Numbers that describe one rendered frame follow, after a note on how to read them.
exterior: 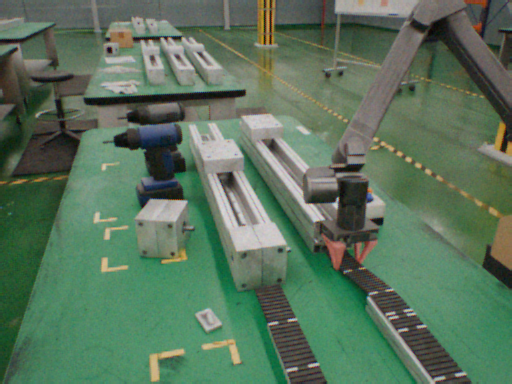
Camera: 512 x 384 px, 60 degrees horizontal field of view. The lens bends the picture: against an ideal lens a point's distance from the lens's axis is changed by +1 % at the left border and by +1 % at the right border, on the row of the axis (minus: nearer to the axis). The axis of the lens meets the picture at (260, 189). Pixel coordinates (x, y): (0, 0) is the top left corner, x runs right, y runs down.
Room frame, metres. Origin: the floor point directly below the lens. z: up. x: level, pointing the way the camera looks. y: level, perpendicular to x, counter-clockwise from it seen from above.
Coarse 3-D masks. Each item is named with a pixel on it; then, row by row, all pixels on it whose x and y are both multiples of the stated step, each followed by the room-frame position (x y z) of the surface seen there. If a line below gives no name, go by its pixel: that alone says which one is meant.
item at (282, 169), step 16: (240, 128) 1.60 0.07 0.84; (240, 144) 1.58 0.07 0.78; (256, 144) 1.34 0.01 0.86; (272, 144) 1.42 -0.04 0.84; (256, 160) 1.34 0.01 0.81; (272, 160) 1.20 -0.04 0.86; (288, 160) 1.25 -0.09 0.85; (272, 176) 1.15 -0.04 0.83; (288, 176) 1.08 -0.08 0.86; (272, 192) 1.15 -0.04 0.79; (288, 192) 1.01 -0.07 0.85; (288, 208) 1.00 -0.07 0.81; (304, 208) 0.90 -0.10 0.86; (320, 208) 0.95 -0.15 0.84; (336, 208) 0.90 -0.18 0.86; (304, 224) 0.89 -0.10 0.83; (320, 224) 0.86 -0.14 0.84; (304, 240) 0.88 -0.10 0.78; (320, 240) 0.84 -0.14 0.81
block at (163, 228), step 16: (144, 208) 0.87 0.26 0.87; (160, 208) 0.87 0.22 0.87; (176, 208) 0.87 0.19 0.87; (144, 224) 0.82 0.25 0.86; (160, 224) 0.82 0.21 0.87; (176, 224) 0.82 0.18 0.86; (144, 240) 0.82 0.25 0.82; (160, 240) 0.82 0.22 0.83; (176, 240) 0.81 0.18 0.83; (160, 256) 0.82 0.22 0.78; (176, 256) 0.81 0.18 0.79
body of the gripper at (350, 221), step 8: (344, 208) 0.77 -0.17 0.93; (352, 208) 0.76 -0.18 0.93; (360, 208) 0.77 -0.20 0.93; (344, 216) 0.77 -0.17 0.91; (352, 216) 0.76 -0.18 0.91; (360, 216) 0.76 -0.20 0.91; (328, 224) 0.79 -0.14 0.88; (336, 224) 0.79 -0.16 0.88; (344, 224) 0.77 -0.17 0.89; (352, 224) 0.76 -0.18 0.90; (360, 224) 0.76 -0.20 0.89; (368, 224) 0.79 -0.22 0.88; (376, 224) 0.79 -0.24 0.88; (336, 232) 0.75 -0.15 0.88; (344, 232) 0.75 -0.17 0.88; (352, 232) 0.75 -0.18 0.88; (360, 232) 0.76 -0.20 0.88; (376, 232) 0.78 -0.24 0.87; (336, 240) 0.74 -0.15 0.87
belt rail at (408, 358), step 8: (368, 296) 0.65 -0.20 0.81; (368, 304) 0.64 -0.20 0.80; (376, 304) 0.62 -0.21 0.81; (368, 312) 0.63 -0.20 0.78; (376, 312) 0.61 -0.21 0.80; (376, 320) 0.61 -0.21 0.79; (384, 320) 0.58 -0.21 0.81; (384, 328) 0.59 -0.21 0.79; (392, 328) 0.56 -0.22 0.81; (392, 336) 0.55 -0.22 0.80; (400, 336) 0.54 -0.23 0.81; (392, 344) 0.55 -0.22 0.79; (400, 344) 0.53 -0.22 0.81; (400, 352) 0.53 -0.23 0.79; (408, 352) 0.51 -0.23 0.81; (408, 360) 0.51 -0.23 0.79; (416, 360) 0.50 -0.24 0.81; (408, 368) 0.50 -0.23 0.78; (416, 368) 0.49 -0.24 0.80; (424, 368) 0.48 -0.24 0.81; (416, 376) 0.48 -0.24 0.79; (424, 376) 0.47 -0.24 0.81
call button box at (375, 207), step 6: (378, 198) 0.99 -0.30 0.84; (366, 204) 0.96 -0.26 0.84; (372, 204) 0.96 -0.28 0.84; (378, 204) 0.96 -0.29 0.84; (384, 204) 0.96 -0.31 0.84; (366, 210) 0.95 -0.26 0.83; (372, 210) 0.95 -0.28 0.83; (378, 210) 0.96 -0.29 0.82; (366, 216) 0.95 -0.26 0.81; (372, 216) 0.95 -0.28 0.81; (378, 216) 0.96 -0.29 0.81; (378, 222) 0.96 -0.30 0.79
